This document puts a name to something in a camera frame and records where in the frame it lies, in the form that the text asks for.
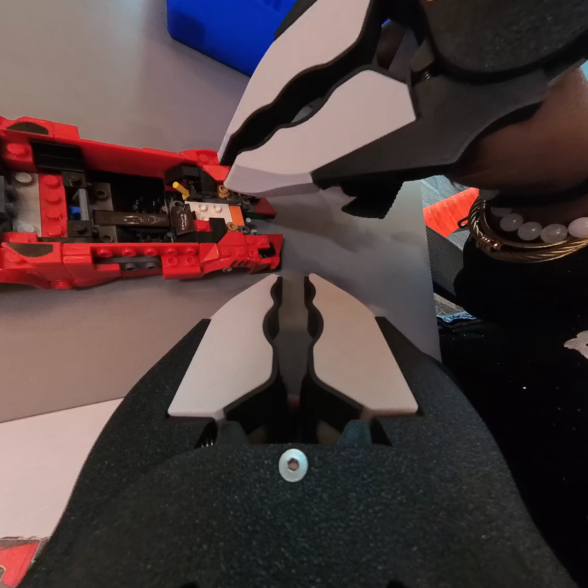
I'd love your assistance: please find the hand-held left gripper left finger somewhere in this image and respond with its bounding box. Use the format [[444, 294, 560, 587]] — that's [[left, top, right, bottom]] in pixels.
[[167, 274, 284, 430]]

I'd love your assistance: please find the white instruction booklet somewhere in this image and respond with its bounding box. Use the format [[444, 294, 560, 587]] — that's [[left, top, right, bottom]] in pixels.
[[0, 397, 125, 588]]

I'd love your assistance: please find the blue plastic bin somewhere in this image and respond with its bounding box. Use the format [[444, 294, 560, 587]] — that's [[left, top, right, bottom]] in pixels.
[[166, 0, 299, 76]]

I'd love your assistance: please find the gold cable bracelet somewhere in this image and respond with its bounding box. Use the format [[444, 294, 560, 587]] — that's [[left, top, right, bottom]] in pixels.
[[459, 198, 588, 263]]

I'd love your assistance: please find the person's right forearm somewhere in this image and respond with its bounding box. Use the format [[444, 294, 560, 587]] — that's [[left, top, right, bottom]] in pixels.
[[452, 236, 588, 341]]

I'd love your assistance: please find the person's right hand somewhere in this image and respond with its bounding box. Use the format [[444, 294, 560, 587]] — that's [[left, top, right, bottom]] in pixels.
[[452, 66, 588, 197]]

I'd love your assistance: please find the red toy brick car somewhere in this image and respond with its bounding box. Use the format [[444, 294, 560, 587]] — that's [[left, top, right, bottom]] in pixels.
[[0, 115, 284, 291]]

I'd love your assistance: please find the white bead bracelet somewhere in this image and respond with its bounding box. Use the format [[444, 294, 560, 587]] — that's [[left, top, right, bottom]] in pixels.
[[480, 188, 588, 244]]

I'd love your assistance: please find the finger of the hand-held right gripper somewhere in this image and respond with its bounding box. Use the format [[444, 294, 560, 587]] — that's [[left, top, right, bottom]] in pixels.
[[217, 0, 384, 166], [226, 69, 418, 198]]

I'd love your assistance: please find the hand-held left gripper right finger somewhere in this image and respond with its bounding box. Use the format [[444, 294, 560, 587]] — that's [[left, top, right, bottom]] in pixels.
[[304, 273, 420, 420]]

